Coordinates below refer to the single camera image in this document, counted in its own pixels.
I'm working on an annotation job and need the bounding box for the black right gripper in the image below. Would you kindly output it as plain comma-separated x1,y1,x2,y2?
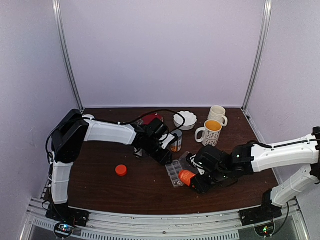
190,169,230,195

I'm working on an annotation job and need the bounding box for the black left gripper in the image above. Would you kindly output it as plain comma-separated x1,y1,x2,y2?
144,138,173,167

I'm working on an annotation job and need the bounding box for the small white pill bottle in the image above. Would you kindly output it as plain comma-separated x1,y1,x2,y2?
133,148,143,158

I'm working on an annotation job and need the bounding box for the clear plastic pill organizer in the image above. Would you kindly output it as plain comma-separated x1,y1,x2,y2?
165,151,196,188

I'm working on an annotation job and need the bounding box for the orange pill bottle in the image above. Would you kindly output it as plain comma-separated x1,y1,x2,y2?
178,169,196,187

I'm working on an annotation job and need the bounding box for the orange bottle cap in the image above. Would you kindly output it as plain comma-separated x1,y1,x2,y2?
115,164,128,177

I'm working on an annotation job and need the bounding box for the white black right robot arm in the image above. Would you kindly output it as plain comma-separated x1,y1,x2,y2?
186,127,320,221

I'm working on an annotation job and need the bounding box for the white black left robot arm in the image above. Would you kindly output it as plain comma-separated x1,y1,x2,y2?
45,109,178,222

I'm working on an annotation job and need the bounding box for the grey lid supplement bottle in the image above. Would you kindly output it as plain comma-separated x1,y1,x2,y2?
170,129,183,153

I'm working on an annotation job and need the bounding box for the red floral plate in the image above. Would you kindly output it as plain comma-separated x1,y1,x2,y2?
135,112,164,125

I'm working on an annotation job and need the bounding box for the white scalloped bowl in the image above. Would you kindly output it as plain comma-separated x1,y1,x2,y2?
173,111,198,131

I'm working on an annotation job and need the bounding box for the floral mug yellow inside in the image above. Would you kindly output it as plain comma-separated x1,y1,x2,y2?
194,120,223,147

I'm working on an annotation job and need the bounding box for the cream ribbed ceramic mug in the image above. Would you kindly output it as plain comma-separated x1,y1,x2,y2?
207,105,228,127

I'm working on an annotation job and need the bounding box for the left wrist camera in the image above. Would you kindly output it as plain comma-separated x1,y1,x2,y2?
159,133,178,149

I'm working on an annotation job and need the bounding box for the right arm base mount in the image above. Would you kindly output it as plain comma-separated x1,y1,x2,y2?
239,205,282,238

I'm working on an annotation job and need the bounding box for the front aluminium rail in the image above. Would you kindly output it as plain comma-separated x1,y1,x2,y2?
17,199,310,240

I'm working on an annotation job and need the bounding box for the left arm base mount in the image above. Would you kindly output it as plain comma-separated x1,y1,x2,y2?
45,205,90,239

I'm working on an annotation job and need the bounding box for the left aluminium frame post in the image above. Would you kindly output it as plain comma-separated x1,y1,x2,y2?
52,0,85,112

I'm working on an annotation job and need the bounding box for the aluminium frame post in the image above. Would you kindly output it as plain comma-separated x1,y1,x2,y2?
241,0,272,112
52,0,85,112

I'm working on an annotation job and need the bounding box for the right aluminium frame post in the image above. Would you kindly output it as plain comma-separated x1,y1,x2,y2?
241,0,272,112

